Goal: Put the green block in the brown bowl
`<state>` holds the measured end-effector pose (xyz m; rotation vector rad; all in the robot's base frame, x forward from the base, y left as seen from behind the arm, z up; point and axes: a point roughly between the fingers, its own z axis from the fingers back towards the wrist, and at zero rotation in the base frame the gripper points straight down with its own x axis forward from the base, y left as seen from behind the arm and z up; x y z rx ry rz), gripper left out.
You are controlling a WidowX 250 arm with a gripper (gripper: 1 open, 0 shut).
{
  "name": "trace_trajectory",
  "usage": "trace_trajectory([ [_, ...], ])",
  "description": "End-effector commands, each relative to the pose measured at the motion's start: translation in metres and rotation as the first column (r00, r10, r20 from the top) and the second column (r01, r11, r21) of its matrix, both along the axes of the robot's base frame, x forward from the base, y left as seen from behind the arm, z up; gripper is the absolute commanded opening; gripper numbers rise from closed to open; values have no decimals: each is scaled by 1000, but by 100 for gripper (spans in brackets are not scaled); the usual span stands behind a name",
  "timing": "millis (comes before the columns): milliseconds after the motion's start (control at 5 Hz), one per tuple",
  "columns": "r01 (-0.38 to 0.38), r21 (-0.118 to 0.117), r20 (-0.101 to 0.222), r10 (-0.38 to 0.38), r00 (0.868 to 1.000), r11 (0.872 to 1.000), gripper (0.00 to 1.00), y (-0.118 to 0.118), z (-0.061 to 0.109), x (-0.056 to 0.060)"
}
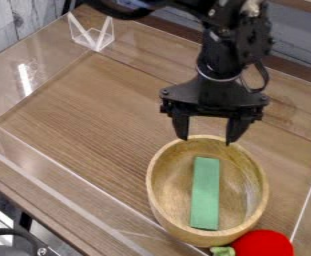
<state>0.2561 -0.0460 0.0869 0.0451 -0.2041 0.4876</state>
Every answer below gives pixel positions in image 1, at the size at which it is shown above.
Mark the red round plush toy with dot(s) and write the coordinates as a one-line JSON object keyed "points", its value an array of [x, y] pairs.
{"points": [[264, 243]]}

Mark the clear acrylic corner bracket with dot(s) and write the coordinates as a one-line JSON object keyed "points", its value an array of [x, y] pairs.
{"points": [[93, 38]]}

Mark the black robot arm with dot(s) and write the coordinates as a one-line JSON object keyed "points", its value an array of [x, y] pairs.
{"points": [[237, 41]]}

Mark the brown wooden bowl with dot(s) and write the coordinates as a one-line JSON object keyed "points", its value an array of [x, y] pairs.
{"points": [[244, 189]]}

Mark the black metal table bracket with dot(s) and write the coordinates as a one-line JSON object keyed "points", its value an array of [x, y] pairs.
{"points": [[38, 240]]}

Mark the green rectangular block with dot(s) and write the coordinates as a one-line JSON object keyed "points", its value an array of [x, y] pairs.
{"points": [[205, 194]]}

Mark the clear acrylic enclosure wall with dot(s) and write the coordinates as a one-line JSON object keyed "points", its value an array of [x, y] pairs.
{"points": [[100, 225]]}

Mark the small green toy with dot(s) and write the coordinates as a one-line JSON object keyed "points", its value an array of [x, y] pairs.
{"points": [[223, 251]]}

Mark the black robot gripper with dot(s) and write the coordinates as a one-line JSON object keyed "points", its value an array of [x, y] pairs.
{"points": [[202, 97]]}

